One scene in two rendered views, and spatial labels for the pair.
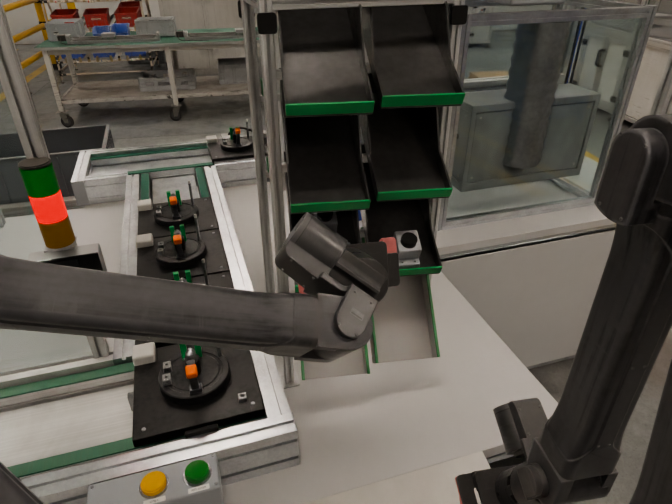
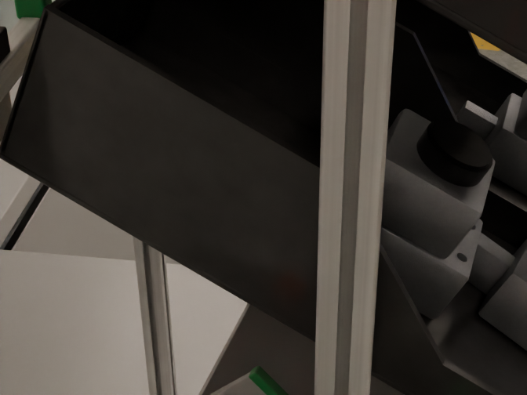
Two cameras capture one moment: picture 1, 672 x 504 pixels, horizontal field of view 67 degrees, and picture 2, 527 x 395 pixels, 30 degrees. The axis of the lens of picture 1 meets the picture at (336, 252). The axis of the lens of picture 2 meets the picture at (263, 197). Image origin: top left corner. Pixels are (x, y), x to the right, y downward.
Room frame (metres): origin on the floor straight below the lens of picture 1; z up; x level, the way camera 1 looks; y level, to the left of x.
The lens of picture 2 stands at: (0.75, 0.36, 1.51)
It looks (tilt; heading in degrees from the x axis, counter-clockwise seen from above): 34 degrees down; 297
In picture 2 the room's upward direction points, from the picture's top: 1 degrees counter-clockwise
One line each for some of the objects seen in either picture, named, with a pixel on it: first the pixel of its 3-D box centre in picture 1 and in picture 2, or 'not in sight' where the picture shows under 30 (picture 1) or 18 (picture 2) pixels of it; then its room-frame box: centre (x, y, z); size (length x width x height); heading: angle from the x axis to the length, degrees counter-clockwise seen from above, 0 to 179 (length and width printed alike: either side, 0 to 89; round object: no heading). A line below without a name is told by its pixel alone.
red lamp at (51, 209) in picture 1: (48, 205); not in sight; (0.80, 0.50, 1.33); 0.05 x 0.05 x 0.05
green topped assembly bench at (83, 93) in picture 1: (174, 70); not in sight; (6.01, 1.85, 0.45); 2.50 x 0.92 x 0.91; 102
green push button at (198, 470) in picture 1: (197, 473); not in sight; (0.53, 0.23, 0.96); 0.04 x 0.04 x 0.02
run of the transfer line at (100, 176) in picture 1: (354, 146); not in sight; (2.23, -0.09, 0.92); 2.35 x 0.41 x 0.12; 108
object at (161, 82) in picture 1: (168, 80); not in sight; (5.94, 1.91, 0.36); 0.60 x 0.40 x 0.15; 102
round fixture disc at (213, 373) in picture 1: (194, 375); not in sight; (0.74, 0.29, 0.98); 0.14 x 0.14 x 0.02
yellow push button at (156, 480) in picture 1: (154, 484); not in sight; (0.51, 0.30, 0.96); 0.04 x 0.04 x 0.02
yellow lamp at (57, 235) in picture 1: (56, 230); not in sight; (0.80, 0.50, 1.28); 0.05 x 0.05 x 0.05
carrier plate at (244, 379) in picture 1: (196, 381); not in sight; (0.74, 0.29, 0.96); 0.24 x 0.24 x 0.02; 18
